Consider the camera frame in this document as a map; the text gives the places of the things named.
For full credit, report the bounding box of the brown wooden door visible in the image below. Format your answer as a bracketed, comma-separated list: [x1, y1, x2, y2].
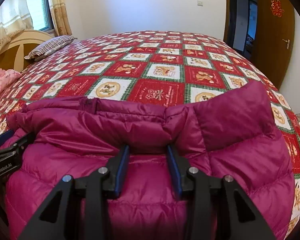
[251, 0, 295, 88]

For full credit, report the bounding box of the magenta puffer jacket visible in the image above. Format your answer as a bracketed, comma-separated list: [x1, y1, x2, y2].
[5, 81, 294, 239]

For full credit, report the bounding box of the silver door handle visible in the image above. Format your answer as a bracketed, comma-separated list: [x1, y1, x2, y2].
[283, 39, 290, 50]

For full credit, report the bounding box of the sheer beige left curtain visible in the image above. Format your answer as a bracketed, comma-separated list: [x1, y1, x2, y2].
[0, 0, 33, 51]

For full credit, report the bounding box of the window with dark frame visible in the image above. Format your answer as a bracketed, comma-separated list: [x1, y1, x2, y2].
[27, 0, 53, 31]

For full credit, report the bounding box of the striped pillow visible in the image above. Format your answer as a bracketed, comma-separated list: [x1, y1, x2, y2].
[24, 35, 76, 61]

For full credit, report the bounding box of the pink folded blanket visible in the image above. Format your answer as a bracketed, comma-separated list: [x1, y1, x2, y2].
[0, 69, 21, 94]

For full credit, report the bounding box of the red patterned bedspread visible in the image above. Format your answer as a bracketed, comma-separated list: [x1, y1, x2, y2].
[0, 31, 300, 238]

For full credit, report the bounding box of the beige right curtain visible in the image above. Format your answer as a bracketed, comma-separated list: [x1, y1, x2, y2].
[48, 0, 72, 36]

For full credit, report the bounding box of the cream wooden headboard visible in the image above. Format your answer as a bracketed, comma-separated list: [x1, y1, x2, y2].
[0, 28, 53, 72]

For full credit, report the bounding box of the white wall switch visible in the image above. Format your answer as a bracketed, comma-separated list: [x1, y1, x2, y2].
[197, 1, 203, 7]

